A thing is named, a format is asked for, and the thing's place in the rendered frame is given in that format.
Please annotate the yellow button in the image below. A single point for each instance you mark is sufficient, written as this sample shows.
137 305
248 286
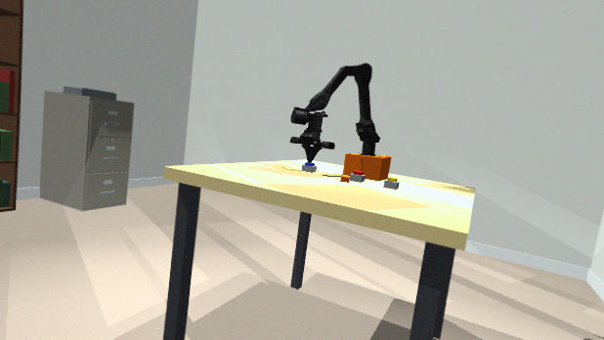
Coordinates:
391 183

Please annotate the blue button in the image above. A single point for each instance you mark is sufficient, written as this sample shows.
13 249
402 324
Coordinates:
309 167

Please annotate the red button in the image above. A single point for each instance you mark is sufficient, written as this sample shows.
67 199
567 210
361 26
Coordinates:
357 176

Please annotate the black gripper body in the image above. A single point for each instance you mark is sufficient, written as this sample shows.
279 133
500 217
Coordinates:
317 144

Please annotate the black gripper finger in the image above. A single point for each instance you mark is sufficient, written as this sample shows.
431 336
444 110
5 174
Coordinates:
314 151
308 152

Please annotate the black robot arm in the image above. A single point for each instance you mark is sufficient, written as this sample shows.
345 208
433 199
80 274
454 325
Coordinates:
365 127

